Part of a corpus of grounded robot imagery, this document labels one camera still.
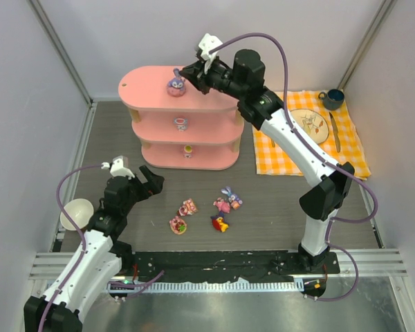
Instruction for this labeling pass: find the gold knife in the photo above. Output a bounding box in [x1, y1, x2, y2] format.
[329, 113, 341, 153]

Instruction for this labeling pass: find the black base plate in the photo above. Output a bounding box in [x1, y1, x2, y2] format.
[125, 250, 340, 284]

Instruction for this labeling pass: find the dark blue ceramic mug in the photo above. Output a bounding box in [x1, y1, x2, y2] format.
[318, 89, 345, 111]

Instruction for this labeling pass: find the purple cable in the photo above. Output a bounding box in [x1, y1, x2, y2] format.
[210, 33, 379, 302]
[37, 165, 110, 332]

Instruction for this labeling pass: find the pink three-tier wooden shelf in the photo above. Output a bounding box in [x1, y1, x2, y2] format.
[118, 66, 244, 171]

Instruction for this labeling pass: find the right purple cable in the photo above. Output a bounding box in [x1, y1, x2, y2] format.
[210, 33, 379, 302]

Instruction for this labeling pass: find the white slotted cable duct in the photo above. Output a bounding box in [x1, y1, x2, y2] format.
[97, 278, 304, 294]

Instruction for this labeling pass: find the pink bear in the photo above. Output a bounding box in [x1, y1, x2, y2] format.
[169, 216, 187, 235]
[177, 199, 198, 216]

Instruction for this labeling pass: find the white pink toy middle shelf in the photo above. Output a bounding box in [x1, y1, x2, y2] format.
[174, 118, 188, 131]

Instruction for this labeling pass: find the white ceramic bowl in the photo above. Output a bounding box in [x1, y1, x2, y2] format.
[60, 199, 94, 231]

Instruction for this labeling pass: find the pink bear on donut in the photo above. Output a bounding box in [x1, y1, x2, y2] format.
[169, 216, 187, 235]

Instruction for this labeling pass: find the yellow white checkered cloth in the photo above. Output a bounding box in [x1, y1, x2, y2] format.
[252, 91, 371, 180]

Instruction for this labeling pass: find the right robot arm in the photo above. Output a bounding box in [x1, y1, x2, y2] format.
[179, 49, 354, 272]

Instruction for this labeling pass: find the pink pig toy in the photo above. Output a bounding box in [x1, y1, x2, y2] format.
[213, 198, 230, 213]

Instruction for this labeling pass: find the cream decorated ceramic plate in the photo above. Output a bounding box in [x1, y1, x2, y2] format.
[291, 109, 329, 145]

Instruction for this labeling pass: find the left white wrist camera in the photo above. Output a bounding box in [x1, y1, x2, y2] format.
[100, 156, 136, 179]

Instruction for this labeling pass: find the purple bunny with cake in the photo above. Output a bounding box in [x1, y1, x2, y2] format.
[221, 186, 243, 210]

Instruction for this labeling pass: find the pink toy with yellow hat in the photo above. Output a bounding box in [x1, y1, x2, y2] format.
[183, 145, 193, 158]

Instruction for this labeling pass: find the red yellow bird toy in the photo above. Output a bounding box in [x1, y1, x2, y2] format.
[210, 211, 229, 232]

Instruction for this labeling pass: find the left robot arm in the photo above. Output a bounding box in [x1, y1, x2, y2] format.
[24, 163, 165, 331]

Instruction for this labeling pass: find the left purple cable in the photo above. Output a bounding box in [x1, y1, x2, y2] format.
[37, 165, 110, 332]

